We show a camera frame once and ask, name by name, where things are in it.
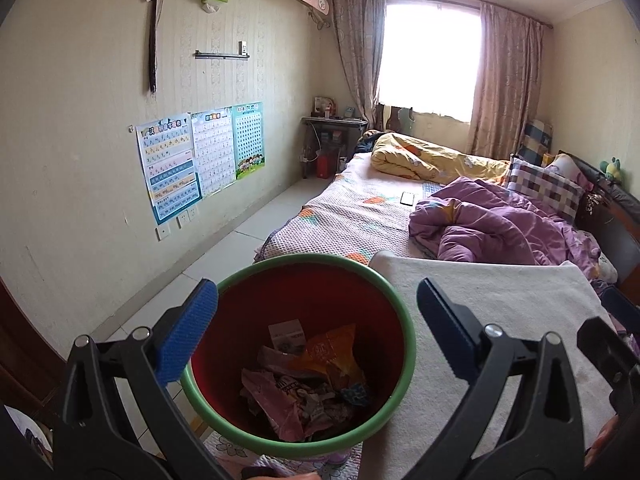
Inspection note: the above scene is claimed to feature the bed with pink bedspread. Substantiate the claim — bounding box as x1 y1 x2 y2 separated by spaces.
253 151 627 291

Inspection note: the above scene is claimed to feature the blue plaid cushion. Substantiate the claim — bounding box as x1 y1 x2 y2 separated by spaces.
516 119 554 167

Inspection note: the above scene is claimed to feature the blue bordered alphabet poster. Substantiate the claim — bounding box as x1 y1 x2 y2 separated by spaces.
135 111 204 227

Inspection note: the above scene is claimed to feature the yellow quilt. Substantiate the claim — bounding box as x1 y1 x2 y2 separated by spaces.
370 131 512 185

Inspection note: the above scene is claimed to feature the person's right hand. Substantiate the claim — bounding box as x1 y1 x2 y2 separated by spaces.
586 416 623 466

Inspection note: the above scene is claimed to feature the green plush toy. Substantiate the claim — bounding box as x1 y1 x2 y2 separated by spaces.
599 155 626 184

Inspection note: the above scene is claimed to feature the purple quilt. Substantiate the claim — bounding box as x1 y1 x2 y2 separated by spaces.
408 175 602 268

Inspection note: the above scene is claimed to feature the brown wooden furniture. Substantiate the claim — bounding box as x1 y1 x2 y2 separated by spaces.
0 279 67 413

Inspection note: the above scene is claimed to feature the blue snack wrapper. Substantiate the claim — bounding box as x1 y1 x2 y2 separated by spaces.
344 381 372 404

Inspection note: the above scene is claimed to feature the dark wooden headboard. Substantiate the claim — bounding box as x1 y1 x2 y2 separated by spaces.
556 149 640 307

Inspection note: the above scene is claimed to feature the black wall rail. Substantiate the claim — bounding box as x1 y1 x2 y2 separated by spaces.
194 49 251 62

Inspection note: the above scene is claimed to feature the pink pillow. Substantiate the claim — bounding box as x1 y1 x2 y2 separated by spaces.
544 151 594 192

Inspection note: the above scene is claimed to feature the grey green bag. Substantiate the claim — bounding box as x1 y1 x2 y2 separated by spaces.
384 104 417 134

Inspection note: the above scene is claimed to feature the white cartoon pillow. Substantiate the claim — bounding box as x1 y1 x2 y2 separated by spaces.
594 251 619 282

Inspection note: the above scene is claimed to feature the checked pillow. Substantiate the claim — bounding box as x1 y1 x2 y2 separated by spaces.
504 155 586 224

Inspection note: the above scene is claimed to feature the beige patterned curtain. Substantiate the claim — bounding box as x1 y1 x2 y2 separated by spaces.
324 0 390 134
466 1 545 162

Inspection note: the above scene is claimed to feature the orange snack wrapper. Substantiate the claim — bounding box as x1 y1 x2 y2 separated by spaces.
299 323 369 387

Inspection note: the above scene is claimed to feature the white fleece blanket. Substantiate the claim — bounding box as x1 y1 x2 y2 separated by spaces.
368 249 617 480

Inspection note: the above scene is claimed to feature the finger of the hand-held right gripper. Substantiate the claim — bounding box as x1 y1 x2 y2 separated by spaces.
601 287 640 321
577 316 640 413

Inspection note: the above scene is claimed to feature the green bordered chart poster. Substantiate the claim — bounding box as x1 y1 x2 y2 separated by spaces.
231 101 266 182

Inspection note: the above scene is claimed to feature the dark side table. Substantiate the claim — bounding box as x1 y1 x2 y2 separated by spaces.
300 115 369 179

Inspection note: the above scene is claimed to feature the red bin with green rim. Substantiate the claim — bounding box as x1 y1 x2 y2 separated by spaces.
180 253 418 459

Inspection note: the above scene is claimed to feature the white chart poster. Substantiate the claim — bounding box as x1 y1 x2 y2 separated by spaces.
190 109 237 198

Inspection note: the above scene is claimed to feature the pink snack wrapper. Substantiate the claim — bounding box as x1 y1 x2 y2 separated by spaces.
240 366 314 443

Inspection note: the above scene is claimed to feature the black tassel wall hanging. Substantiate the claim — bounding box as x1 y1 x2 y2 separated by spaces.
140 0 167 99

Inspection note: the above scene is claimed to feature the dark garment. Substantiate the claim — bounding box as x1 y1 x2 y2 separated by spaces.
354 129 382 154

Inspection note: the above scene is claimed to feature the colourful small box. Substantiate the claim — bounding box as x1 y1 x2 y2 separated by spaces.
311 95 337 119

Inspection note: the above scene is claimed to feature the black white wrapper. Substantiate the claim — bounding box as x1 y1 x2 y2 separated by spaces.
279 379 347 427

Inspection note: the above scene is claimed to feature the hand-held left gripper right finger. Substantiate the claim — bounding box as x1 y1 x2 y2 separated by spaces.
402 277 586 480

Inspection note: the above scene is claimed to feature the patterned floor mat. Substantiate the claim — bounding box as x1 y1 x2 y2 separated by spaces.
201 429 362 480

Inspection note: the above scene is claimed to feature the pale pink packet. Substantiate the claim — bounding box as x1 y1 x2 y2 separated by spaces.
256 344 302 372

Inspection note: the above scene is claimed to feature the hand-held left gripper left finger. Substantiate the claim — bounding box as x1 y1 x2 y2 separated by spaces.
52 279 231 480

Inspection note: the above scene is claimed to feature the bright window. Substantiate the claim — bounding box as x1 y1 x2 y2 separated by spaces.
371 1 484 124

